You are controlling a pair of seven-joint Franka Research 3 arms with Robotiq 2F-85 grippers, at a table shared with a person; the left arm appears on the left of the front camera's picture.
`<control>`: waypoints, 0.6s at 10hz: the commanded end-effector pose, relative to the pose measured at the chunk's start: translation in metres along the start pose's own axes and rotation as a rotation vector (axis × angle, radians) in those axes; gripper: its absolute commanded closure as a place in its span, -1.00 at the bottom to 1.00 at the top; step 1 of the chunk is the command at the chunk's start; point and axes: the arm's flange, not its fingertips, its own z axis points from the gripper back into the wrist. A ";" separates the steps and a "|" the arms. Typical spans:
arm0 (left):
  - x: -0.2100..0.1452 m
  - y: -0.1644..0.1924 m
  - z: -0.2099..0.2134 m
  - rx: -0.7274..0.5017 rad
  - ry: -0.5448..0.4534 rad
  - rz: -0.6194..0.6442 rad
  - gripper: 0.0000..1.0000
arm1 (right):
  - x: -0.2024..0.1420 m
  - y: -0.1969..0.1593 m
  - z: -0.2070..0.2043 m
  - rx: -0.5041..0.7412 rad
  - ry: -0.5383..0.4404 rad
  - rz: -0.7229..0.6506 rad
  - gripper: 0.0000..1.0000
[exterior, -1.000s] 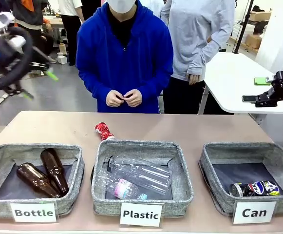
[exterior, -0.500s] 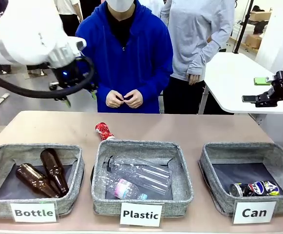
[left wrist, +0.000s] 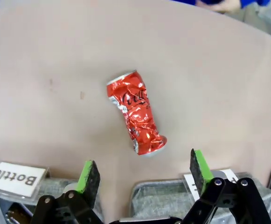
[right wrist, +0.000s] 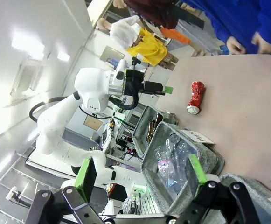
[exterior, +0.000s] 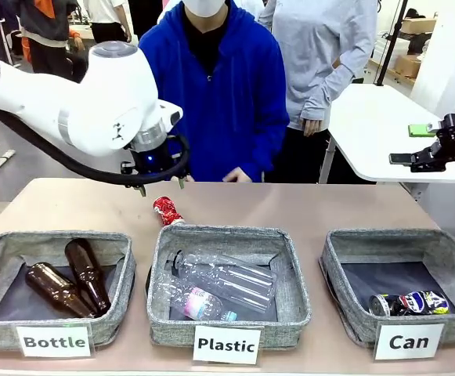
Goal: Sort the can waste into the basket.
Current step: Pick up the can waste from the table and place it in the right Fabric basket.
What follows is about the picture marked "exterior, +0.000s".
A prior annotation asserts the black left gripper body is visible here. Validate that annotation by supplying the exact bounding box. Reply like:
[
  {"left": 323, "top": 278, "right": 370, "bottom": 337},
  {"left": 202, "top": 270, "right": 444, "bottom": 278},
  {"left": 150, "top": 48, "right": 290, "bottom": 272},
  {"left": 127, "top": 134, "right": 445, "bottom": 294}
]
[{"left": 120, "top": 135, "right": 191, "bottom": 187}]

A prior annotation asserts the brown glass bottle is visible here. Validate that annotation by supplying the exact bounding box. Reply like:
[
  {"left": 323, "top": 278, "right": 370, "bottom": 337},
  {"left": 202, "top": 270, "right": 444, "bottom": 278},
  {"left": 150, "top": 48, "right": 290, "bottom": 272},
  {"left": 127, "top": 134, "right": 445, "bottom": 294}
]
[
  {"left": 63, "top": 237, "right": 113, "bottom": 318},
  {"left": 24, "top": 262, "right": 96, "bottom": 320}
]

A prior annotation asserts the large clear plastic bottle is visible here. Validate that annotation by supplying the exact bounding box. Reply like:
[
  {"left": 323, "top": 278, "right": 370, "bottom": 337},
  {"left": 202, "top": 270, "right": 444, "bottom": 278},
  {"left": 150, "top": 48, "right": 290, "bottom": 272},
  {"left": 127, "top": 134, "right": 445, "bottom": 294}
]
[{"left": 164, "top": 249, "right": 279, "bottom": 315}]

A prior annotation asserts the clear bottle with pink label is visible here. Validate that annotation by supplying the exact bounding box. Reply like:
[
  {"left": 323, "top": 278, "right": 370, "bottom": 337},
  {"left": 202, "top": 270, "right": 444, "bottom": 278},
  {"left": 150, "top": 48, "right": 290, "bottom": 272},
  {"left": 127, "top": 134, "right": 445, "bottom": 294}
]
[{"left": 150, "top": 273, "right": 238, "bottom": 324}]

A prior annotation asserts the crushed blue Pepsi can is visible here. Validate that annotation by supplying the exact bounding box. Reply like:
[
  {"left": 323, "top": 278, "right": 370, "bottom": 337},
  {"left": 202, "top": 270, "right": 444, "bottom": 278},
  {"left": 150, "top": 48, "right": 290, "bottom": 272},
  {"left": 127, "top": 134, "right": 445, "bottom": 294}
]
[{"left": 397, "top": 290, "right": 451, "bottom": 316}]

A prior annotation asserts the crushed black can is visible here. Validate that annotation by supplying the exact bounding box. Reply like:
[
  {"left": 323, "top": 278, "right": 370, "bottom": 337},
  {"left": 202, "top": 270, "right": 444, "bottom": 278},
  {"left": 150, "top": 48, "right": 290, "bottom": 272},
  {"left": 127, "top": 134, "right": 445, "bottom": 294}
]
[{"left": 368, "top": 293, "right": 403, "bottom": 318}]

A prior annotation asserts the crushed red soda can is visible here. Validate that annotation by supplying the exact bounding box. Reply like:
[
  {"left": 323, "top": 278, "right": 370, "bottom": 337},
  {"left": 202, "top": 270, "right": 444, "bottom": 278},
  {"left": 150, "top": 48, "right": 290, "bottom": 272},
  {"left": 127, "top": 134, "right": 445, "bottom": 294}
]
[{"left": 152, "top": 196, "right": 186, "bottom": 227}]

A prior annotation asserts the grey basket labelled Plastic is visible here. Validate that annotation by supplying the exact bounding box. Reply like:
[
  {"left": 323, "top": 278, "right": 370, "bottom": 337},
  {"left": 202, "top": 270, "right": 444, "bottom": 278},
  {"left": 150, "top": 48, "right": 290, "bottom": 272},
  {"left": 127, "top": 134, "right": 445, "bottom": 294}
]
[{"left": 146, "top": 223, "right": 313, "bottom": 350}]

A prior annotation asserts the grey basket labelled Can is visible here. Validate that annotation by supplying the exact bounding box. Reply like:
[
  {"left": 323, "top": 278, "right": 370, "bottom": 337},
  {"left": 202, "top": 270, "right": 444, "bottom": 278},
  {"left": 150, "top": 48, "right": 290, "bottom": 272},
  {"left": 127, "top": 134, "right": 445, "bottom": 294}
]
[{"left": 319, "top": 228, "right": 455, "bottom": 349}]

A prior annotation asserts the grey basket labelled Bottle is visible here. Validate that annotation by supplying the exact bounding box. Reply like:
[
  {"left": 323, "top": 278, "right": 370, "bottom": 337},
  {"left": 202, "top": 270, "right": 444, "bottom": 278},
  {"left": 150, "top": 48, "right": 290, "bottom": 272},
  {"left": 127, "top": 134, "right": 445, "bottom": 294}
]
[{"left": 0, "top": 230, "right": 137, "bottom": 353}]

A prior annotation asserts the white Can label card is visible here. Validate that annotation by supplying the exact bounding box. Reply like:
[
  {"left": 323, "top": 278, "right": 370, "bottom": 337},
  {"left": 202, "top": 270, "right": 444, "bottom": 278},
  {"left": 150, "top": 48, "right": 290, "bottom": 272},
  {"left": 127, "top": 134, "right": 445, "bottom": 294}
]
[{"left": 374, "top": 323, "right": 446, "bottom": 361}]

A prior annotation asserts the blue hoodie person's hand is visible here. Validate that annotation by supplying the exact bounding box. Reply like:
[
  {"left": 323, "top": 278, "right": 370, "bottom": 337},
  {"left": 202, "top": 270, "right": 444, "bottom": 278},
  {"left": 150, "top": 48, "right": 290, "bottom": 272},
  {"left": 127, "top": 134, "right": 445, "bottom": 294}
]
[{"left": 222, "top": 165, "right": 254, "bottom": 184}]

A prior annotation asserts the grey shirt person's hand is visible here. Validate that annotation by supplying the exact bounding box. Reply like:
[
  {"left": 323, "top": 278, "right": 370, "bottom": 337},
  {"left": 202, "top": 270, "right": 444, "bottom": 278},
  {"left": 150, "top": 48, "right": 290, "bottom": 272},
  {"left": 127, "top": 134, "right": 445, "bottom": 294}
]
[{"left": 302, "top": 118, "right": 325, "bottom": 138}]

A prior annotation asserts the white side table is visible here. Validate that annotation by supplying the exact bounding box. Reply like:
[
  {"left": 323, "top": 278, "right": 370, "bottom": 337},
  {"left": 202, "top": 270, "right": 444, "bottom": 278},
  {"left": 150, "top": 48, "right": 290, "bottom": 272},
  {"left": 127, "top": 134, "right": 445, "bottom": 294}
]
[{"left": 317, "top": 83, "right": 455, "bottom": 204}]

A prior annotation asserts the cardboard box on floor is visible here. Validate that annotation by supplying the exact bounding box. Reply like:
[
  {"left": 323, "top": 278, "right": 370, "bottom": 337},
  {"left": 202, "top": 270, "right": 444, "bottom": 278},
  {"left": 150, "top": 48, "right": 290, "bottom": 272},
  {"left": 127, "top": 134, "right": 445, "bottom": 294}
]
[{"left": 392, "top": 54, "right": 423, "bottom": 79}]

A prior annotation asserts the black stand pole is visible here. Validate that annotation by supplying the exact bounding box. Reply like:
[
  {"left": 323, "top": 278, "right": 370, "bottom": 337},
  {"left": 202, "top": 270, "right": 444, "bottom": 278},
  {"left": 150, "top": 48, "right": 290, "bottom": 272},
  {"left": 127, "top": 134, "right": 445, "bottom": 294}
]
[{"left": 374, "top": 0, "right": 409, "bottom": 87}]

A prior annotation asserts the person in blue hoodie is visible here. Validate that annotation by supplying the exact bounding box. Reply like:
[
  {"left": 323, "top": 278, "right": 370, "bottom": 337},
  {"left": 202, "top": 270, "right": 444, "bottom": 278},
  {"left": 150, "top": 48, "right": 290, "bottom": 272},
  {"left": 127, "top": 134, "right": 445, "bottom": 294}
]
[{"left": 137, "top": 0, "right": 291, "bottom": 184}]

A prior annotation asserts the cardboard box on shelf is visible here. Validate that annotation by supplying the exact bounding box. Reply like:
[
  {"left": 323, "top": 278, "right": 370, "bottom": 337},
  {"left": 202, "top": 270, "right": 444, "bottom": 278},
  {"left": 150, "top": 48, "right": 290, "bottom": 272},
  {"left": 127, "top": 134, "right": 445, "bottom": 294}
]
[{"left": 400, "top": 16, "right": 438, "bottom": 36}]

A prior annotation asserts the person in grey shirt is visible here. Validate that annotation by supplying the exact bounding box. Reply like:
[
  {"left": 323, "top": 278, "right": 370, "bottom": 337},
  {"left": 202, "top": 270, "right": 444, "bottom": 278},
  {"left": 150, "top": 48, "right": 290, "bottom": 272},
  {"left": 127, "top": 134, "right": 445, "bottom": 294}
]
[{"left": 258, "top": 0, "right": 379, "bottom": 185}]

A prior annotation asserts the person in white shirt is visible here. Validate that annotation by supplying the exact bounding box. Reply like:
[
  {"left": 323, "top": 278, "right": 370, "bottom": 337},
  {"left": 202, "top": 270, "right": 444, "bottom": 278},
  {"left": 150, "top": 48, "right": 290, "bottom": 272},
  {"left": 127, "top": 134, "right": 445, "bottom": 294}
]
[{"left": 81, "top": 0, "right": 133, "bottom": 45}]

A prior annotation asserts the white face mask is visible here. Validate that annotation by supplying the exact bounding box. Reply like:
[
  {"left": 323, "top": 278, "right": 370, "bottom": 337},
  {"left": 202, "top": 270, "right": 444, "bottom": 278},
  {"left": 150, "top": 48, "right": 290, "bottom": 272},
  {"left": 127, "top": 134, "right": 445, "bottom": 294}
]
[{"left": 182, "top": 0, "right": 229, "bottom": 18}]

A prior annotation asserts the white Plastic label card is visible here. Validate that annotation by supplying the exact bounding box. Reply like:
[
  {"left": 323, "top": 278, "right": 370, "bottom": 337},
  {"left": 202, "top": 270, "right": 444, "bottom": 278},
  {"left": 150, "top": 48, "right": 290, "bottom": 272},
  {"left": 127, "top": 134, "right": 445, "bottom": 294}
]
[{"left": 192, "top": 325, "right": 262, "bottom": 366}]

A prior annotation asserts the person in black skirt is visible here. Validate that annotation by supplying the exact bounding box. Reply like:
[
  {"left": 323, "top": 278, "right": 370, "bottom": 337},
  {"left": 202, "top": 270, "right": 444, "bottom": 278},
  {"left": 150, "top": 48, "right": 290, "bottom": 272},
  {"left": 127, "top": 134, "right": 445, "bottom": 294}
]
[{"left": 18, "top": 0, "right": 86, "bottom": 81}]

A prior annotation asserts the white Bottle label card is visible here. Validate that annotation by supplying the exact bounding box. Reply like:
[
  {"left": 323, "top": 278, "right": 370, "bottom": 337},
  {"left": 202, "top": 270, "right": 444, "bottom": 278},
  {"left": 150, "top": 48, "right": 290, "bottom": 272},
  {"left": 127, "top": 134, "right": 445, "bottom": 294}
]
[{"left": 15, "top": 325, "right": 92, "bottom": 359}]

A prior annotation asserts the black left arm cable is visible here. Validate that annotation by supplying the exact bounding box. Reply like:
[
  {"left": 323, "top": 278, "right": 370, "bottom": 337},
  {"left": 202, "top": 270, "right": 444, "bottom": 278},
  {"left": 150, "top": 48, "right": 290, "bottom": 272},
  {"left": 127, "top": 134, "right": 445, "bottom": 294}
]
[{"left": 0, "top": 104, "right": 191, "bottom": 188}]

